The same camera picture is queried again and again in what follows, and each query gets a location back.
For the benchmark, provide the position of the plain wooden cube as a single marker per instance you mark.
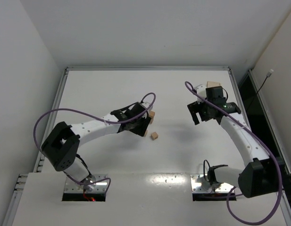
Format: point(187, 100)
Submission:
point(154, 135)

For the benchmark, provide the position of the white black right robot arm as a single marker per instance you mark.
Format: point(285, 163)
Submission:
point(262, 172)

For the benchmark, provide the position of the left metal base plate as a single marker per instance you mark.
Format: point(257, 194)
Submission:
point(97, 184)

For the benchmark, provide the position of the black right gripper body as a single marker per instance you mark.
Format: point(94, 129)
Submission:
point(197, 108)

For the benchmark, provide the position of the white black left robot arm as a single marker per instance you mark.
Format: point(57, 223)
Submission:
point(62, 144)

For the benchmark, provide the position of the metal base plate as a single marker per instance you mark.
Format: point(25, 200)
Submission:
point(200, 186)
point(97, 184)

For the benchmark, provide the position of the transparent orange plastic box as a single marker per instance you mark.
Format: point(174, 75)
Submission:
point(212, 84)

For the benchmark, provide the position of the wooden cube number five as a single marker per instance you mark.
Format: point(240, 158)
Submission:
point(151, 115)

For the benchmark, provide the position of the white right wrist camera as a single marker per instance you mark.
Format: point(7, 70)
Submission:
point(201, 93)

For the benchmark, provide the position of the black cable white plug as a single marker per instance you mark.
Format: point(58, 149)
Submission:
point(269, 73)

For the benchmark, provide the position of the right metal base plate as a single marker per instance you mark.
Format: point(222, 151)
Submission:
point(200, 186)

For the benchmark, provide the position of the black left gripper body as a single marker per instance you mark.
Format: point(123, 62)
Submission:
point(143, 123)

